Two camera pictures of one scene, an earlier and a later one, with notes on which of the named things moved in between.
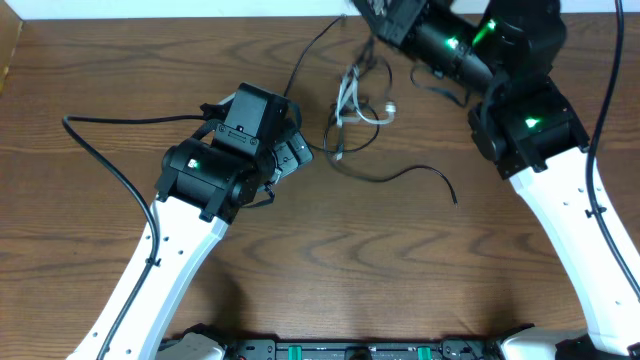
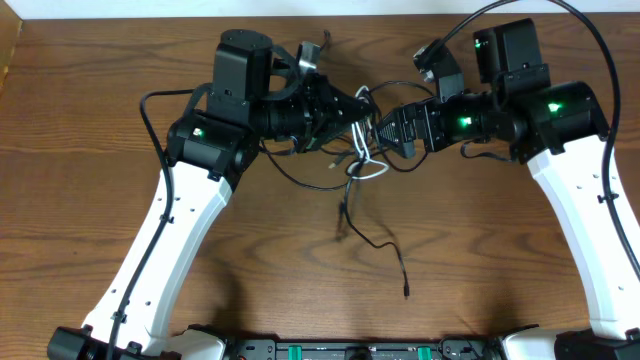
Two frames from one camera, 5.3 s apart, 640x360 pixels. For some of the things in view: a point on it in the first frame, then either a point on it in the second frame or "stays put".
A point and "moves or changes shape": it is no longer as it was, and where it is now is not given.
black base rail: [385, 349] stays put
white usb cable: [347, 107] moves or changes shape
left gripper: [296, 154] → [331, 117]
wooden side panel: [10, 28] stays put
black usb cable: [362, 145] → [350, 184]
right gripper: [406, 24] → [426, 114]
